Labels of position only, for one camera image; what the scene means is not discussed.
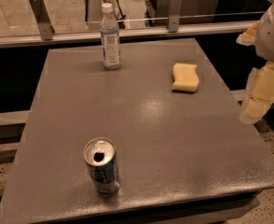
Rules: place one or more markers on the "metal railing bracket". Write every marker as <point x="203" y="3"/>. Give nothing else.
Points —
<point x="174" y="15"/>
<point x="45" y="27"/>

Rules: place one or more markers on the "yellow sponge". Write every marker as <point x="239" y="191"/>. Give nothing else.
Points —
<point x="185" y="77"/>

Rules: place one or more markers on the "horizontal metal rail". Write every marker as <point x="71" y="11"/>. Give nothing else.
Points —
<point x="152" y="32"/>

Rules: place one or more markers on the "clear plastic water bottle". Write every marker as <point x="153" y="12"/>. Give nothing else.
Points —
<point x="110" y="37"/>

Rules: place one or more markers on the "opened energy drink can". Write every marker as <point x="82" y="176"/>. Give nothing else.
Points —
<point x="99" y="155"/>

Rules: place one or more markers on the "right metal railing bracket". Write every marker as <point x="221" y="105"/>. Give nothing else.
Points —
<point x="174" y="15"/>

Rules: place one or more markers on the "glass railing panel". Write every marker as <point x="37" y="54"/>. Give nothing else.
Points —
<point x="77" y="16"/>

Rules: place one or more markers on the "left metal railing bracket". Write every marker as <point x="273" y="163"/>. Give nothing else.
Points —
<point x="45" y="27"/>

